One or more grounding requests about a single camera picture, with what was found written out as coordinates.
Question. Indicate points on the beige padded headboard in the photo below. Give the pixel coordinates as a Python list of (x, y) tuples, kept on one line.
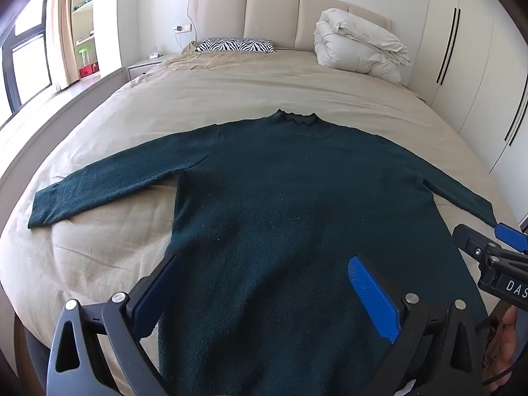
[(272, 16)]

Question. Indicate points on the bed with beige sheet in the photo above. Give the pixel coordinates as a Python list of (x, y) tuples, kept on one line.
[(247, 86)]

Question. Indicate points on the white nightstand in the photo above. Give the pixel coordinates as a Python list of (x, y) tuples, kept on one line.
[(142, 66)]

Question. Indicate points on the white wardrobe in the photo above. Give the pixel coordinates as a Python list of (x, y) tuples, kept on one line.
[(478, 49)]

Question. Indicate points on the white wall shelf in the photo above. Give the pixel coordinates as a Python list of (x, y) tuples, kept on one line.
[(88, 16)]

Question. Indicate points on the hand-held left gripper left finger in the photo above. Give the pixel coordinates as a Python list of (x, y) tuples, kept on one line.
[(159, 293)]

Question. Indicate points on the white folded duvet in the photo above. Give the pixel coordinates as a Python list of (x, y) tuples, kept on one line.
[(354, 45)]

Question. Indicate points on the wall socket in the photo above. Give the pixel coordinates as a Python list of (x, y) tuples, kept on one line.
[(182, 29)]

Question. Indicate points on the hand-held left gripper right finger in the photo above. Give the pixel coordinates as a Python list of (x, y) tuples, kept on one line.
[(371, 297)]

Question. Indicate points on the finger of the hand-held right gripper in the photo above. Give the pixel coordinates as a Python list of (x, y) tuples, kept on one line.
[(470, 239), (511, 237)]

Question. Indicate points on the window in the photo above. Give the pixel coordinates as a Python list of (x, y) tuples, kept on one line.
[(24, 62)]

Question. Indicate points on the dark teal knit sweater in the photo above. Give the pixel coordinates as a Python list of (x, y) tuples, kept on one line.
[(268, 198)]

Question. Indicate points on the zebra print pillow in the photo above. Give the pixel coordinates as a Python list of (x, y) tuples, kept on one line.
[(235, 45)]

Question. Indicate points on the person's right hand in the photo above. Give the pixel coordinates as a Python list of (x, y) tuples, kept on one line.
[(509, 338)]

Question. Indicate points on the red box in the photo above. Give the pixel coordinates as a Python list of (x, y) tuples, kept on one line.
[(88, 71)]

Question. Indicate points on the beige curtain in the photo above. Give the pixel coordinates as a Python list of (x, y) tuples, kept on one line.
[(60, 29)]

